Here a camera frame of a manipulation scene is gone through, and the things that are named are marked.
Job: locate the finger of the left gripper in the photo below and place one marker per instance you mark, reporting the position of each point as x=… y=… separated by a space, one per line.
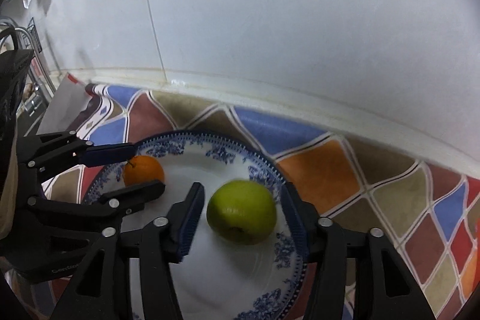
x=107 y=211
x=56 y=152

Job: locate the blue white porcelain plate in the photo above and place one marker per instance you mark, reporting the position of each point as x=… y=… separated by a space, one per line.
x=219 y=279

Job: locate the small orange with stem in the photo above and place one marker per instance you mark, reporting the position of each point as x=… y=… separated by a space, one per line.
x=142 y=169

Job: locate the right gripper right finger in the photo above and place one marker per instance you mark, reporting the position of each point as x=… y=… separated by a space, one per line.
x=320 y=241

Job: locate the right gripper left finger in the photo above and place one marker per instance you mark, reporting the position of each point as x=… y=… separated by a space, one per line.
x=165 y=241

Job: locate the green apple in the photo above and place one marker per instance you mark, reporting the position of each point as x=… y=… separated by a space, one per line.
x=242 y=212

